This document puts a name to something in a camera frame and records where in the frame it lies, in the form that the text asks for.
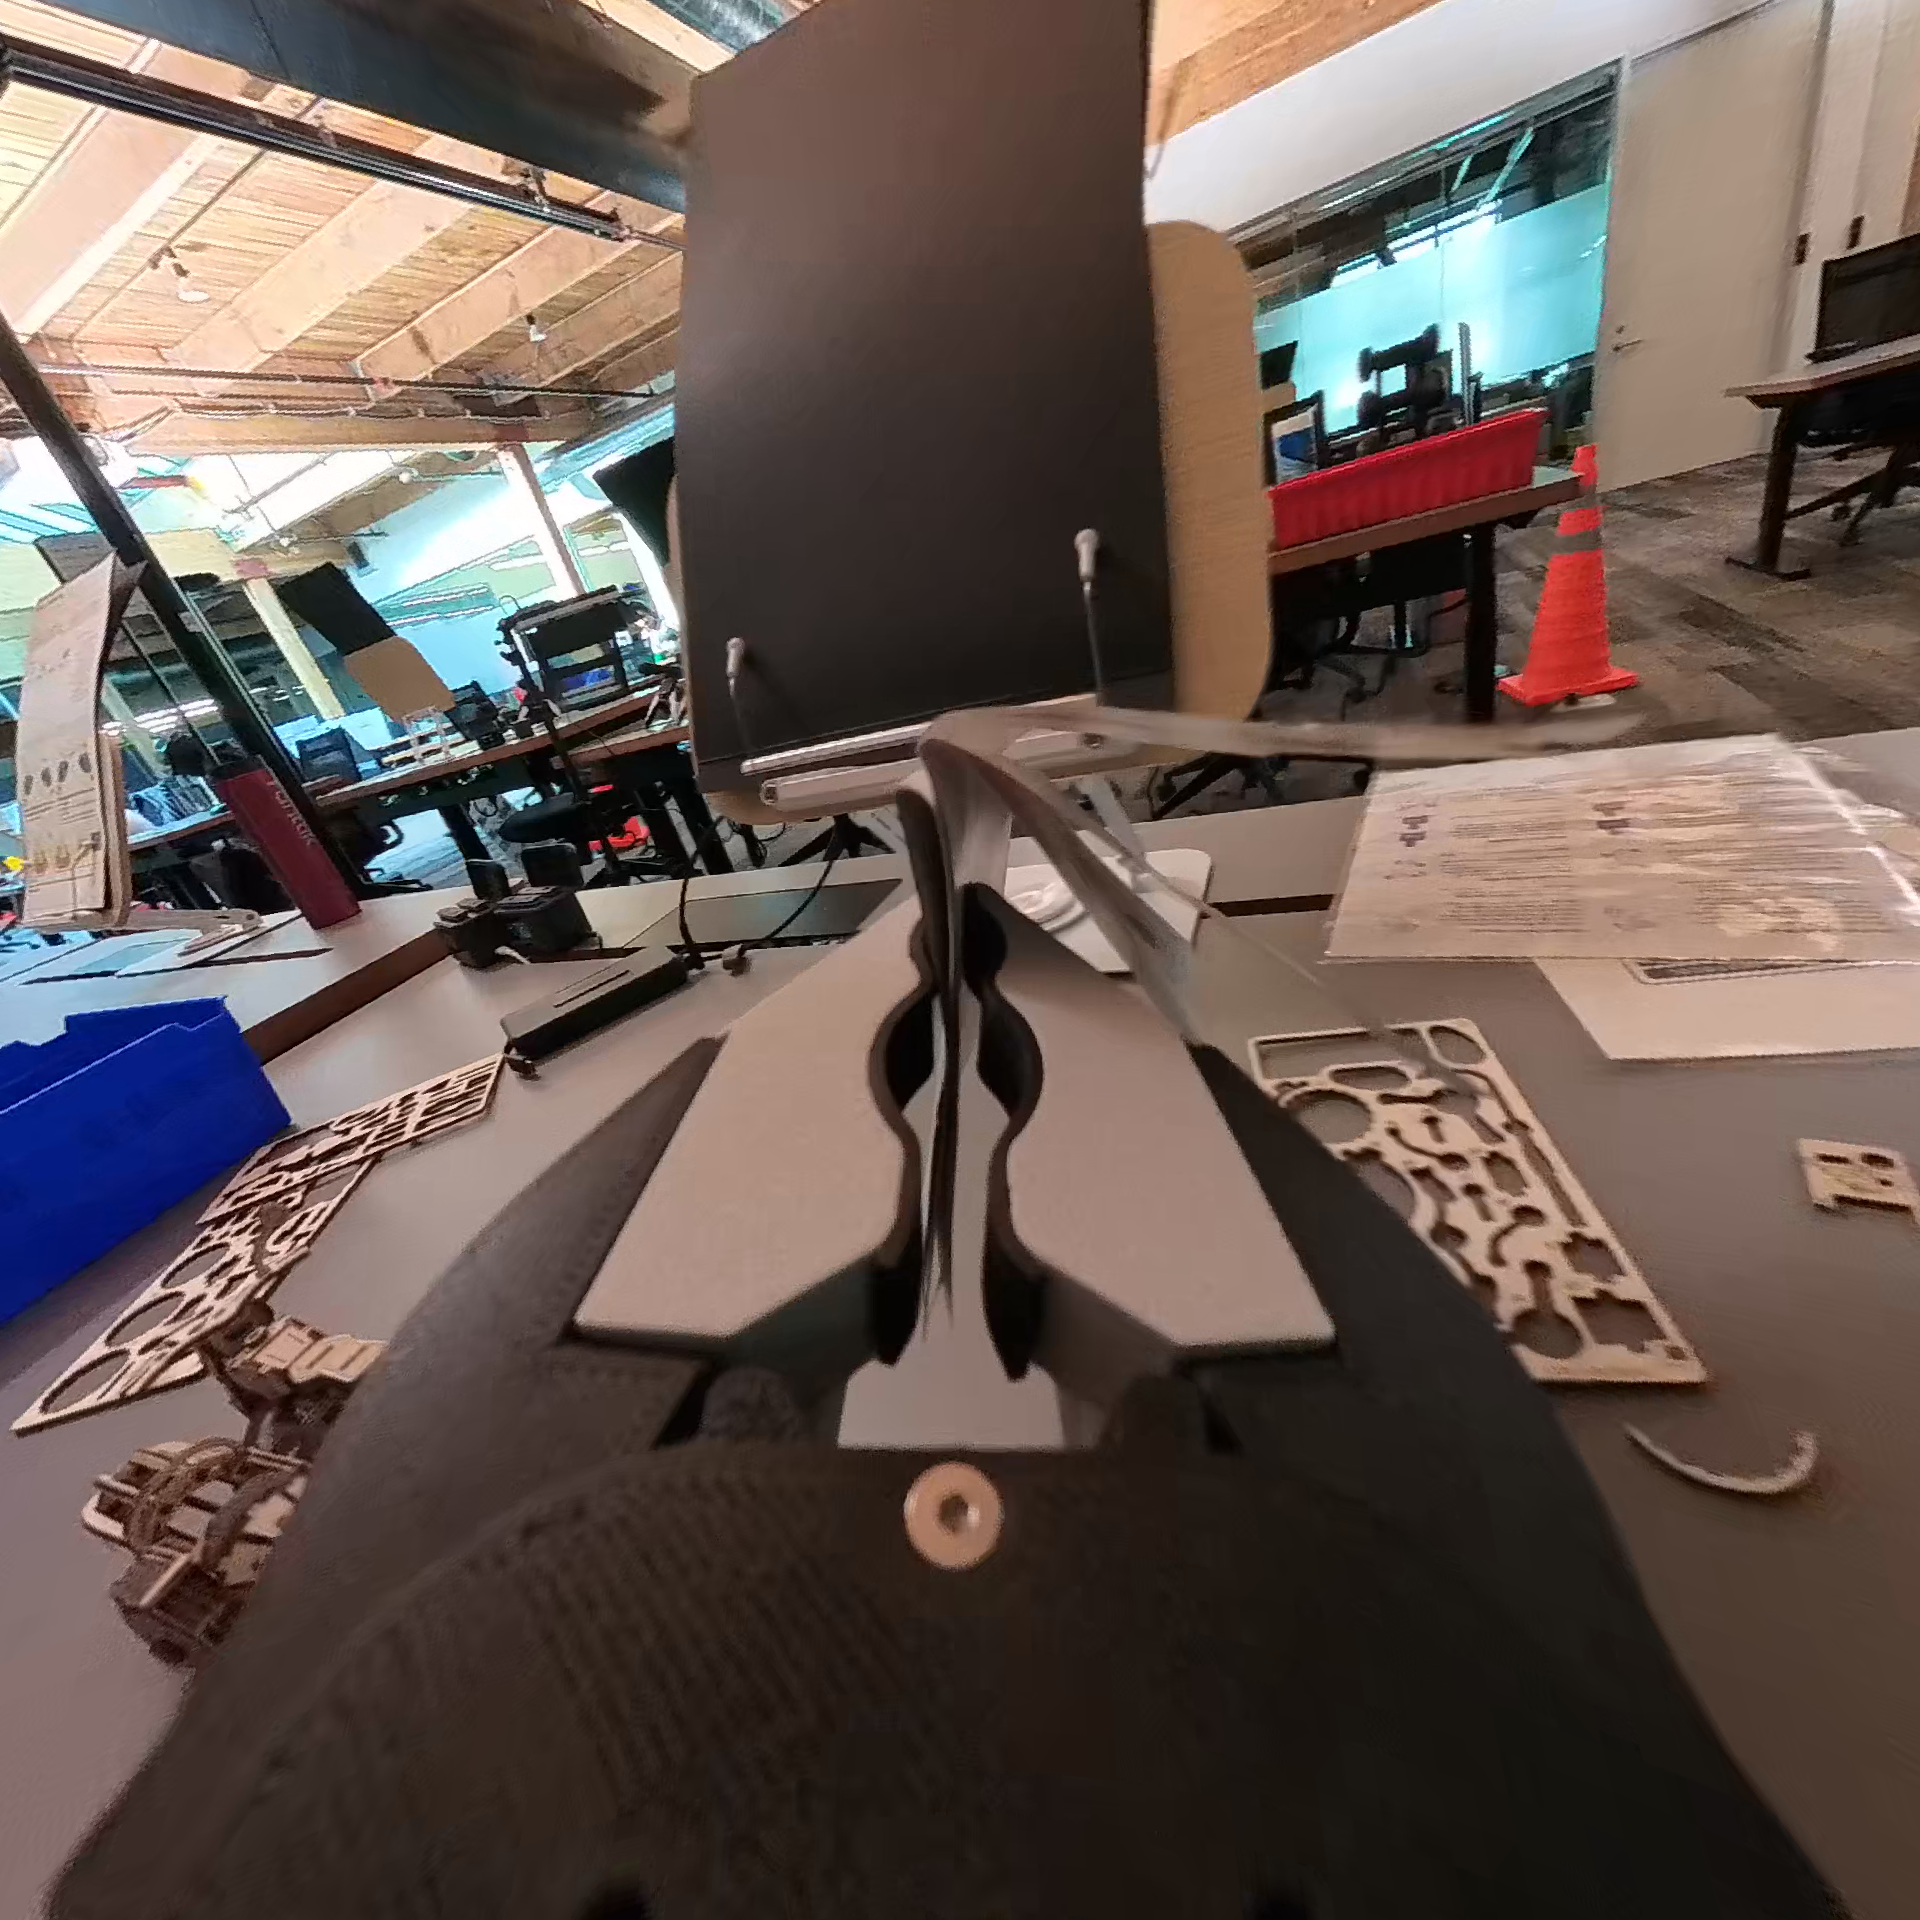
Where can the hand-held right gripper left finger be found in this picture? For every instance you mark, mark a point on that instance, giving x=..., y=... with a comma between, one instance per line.
x=735, y=1185

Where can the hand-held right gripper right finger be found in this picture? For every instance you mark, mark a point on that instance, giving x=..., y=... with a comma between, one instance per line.
x=1172, y=1201

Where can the illustrated instruction booklet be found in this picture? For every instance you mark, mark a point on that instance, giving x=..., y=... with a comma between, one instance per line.
x=960, y=820

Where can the wooden motorcycle sidecar model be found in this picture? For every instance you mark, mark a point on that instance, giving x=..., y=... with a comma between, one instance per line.
x=224, y=1500

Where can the black electronics box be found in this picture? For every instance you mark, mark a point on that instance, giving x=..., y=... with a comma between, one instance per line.
x=599, y=1001

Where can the wooden sheet with rectangular cutouts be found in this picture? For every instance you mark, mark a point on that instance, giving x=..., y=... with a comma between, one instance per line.
x=480, y=1073

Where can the black flat pad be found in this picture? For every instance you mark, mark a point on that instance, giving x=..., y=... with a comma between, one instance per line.
x=780, y=901

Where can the small black device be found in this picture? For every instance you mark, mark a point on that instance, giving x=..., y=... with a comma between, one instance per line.
x=510, y=922

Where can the wooden sheet with irregular cutouts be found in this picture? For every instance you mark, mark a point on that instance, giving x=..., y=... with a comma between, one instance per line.
x=1622, y=1367

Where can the clear plastic bag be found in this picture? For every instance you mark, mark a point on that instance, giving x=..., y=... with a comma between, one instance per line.
x=1622, y=855

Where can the blue plastic bin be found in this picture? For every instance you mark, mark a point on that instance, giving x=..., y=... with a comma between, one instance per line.
x=120, y=1142

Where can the thin curved wooden strip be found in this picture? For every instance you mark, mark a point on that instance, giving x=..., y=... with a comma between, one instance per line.
x=1725, y=1482

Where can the brown wooden table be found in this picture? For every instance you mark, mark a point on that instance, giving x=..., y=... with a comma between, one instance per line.
x=1481, y=630
x=1830, y=376

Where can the small square wooden piece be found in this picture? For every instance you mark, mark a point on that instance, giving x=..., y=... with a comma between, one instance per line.
x=1862, y=1178

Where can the orange traffic cone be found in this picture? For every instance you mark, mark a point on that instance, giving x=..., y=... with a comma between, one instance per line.
x=1569, y=615

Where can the wooden sheet with round cutouts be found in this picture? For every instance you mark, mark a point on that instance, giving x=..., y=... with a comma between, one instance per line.
x=45, y=1414

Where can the red plastic bin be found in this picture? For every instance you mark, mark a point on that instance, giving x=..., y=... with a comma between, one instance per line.
x=1396, y=480

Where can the upright printed paper sheet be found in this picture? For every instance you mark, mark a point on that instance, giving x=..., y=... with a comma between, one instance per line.
x=68, y=721

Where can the black tablet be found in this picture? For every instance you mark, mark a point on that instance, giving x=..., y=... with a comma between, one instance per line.
x=901, y=376

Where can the black office chair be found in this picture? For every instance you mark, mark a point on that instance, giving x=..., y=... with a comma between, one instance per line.
x=1412, y=376

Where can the white door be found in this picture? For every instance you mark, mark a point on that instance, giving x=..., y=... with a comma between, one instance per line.
x=1711, y=225

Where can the black monitor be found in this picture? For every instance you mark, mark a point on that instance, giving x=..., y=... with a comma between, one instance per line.
x=1868, y=301

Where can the tablet stand with base plate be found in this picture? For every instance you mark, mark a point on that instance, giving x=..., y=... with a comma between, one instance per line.
x=1214, y=450

